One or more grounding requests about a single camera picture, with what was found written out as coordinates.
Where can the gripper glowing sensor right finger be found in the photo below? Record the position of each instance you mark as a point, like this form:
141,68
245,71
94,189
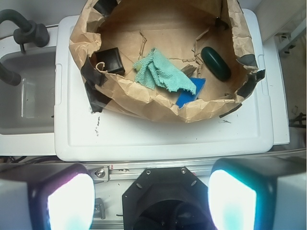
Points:
258,194

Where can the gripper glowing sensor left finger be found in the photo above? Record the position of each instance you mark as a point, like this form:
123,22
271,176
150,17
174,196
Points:
46,196

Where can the teal cloth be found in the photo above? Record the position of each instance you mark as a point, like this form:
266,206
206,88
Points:
156,70

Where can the white plastic lid board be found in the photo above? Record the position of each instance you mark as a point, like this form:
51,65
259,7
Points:
81,135

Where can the white sink basin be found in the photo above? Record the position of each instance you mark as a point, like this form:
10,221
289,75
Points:
28,108

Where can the blue sponge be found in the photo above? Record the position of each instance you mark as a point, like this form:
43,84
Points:
187,97

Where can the dark green glasses case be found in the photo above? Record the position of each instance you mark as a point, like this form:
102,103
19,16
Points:
215,63

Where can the small brown wood piece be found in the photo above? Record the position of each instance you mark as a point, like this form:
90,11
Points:
188,70

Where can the black square box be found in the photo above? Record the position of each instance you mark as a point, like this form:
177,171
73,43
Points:
112,61

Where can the dark grey faucet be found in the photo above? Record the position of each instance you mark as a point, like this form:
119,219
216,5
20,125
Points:
27,32

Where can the brown paper bag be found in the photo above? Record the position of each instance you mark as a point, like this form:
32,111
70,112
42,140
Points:
179,29

